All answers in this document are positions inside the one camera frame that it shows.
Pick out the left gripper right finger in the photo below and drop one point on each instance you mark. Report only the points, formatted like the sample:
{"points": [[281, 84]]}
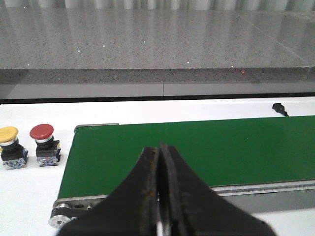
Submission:
{"points": [[189, 207]]}

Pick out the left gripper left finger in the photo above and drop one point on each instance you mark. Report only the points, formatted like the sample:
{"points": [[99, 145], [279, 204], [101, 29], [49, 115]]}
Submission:
{"points": [[130, 210]]}

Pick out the silver conveyor end roller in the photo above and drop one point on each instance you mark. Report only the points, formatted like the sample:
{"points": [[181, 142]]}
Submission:
{"points": [[67, 209]]}

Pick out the green conveyor belt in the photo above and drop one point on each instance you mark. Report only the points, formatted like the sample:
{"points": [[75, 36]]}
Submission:
{"points": [[230, 155]]}

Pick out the grey stone slab left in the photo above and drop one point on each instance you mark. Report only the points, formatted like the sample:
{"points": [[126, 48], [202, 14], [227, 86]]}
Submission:
{"points": [[88, 45]]}

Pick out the grey stone slab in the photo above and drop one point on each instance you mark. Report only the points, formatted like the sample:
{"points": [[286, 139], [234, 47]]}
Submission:
{"points": [[88, 45], [294, 30]]}

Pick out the grey stone slab right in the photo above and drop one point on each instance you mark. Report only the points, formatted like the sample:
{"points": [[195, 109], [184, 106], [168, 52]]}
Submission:
{"points": [[294, 30]]}

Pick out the white pleated curtain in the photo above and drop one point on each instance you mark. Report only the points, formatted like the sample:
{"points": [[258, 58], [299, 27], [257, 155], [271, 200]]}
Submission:
{"points": [[243, 5]]}

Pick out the aluminium conveyor side rail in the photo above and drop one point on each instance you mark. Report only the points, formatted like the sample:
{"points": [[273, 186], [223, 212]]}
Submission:
{"points": [[253, 198]]}

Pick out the black sensor with cable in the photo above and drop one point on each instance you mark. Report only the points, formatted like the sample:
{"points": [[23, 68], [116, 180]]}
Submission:
{"points": [[280, 109]]}

